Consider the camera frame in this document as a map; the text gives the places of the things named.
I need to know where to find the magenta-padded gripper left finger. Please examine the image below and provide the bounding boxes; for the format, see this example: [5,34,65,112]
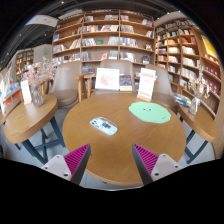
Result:
[41,143,92,186]

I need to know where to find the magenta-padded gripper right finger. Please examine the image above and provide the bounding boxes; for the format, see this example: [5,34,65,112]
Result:
[131,143,183,186]

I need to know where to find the transparent computer mouse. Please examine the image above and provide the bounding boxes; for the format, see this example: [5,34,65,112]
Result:
[89,116,119,136]

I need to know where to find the green smiley mouse pad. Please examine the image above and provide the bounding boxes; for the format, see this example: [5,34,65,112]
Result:
[128,101,172,125]

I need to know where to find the round wooden side table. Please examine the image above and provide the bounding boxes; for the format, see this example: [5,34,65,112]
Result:
[177,103,218,164]
[3,93,66,165]

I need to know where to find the stack of wrapped books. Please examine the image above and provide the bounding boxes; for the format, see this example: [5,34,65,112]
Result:
[173,93,193,108]

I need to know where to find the white sign on wooden base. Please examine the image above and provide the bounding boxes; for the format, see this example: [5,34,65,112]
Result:
[136,67,157,102]

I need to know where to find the taupe armchair with wooden arms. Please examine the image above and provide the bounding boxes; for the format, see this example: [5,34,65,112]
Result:
[73,59,138,98]
[49,60,83,109]
[144,63,179,111]

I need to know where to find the dark blue book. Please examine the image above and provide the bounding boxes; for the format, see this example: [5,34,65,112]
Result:
[119,74,134,92]

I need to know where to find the glass vase with dried flowers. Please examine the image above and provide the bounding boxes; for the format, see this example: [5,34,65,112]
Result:
[187,64,211,117]

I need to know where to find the small white table sign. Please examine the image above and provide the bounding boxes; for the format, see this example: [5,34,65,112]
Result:
[20,79,33,106]

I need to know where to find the white framed floral picture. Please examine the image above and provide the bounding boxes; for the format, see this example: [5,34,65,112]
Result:
[94,67,120,92]

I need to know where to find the vase with pink blossom branches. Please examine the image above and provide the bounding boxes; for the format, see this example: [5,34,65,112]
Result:
[23,56,58,108]

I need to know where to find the small distant wooden bookshelf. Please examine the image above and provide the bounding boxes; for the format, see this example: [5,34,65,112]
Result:
[14,48,35,83]

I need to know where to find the wide wooden bookshelf with books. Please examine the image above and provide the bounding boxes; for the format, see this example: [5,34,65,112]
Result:
[51,9,157,75]

